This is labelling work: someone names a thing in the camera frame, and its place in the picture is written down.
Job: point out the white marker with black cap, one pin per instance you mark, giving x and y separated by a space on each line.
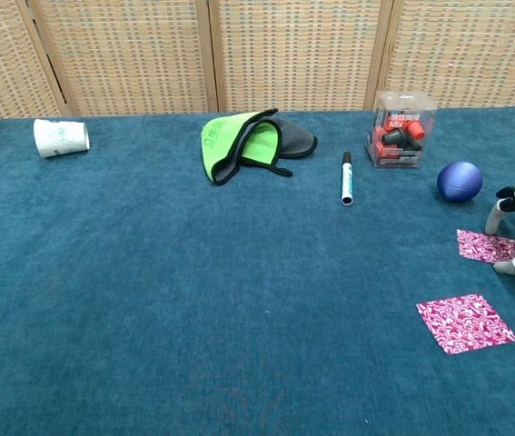
347 181

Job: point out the white paper cup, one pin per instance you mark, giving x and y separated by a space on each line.
61 137

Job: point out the clear box of red-black parts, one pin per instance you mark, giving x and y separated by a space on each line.
398 136

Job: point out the green and grey cloth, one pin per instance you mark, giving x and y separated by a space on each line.
220 145

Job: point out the pink patterned card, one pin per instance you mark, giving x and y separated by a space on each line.
466 323
484 246

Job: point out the blue ball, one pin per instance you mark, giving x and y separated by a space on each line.
459 181

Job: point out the woven rattan folding screen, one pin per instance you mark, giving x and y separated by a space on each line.
284 54

